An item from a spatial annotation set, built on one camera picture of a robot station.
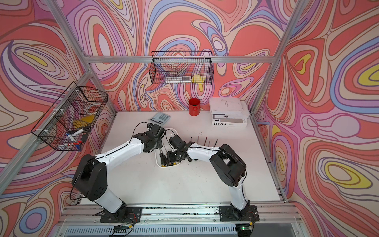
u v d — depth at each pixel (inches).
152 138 27.7
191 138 41.2
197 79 35.8
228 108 42.4
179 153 27.7
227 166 19.9
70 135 28.7
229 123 42.4
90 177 17.4
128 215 28.3
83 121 27.5
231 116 42.5
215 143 39.7
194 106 44.2
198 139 40.6
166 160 34.9
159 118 44.2
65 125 28.9
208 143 39.8
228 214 28.8
